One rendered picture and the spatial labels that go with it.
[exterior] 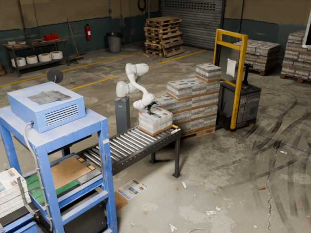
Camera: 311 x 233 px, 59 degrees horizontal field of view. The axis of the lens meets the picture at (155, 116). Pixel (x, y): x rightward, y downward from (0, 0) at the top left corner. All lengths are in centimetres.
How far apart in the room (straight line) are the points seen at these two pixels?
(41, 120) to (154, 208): 201
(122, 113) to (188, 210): 177
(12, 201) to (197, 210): 218
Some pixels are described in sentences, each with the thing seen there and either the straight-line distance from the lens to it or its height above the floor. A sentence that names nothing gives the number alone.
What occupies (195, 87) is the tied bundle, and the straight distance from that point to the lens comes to 481.
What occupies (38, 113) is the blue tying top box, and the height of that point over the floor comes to 173.
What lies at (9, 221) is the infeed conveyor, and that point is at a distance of 288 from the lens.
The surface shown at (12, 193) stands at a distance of 285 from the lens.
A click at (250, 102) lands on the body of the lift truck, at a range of 560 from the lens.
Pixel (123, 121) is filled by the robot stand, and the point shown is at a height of 64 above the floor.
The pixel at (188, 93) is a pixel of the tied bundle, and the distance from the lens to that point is 476.
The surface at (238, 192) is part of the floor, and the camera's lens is 419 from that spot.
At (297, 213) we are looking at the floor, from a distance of 415.
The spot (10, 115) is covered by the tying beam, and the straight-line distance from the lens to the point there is 295.
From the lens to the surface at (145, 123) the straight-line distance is 374.
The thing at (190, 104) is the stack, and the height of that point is 71.
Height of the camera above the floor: 270
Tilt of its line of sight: 27 degrees down
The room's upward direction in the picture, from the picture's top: straight up
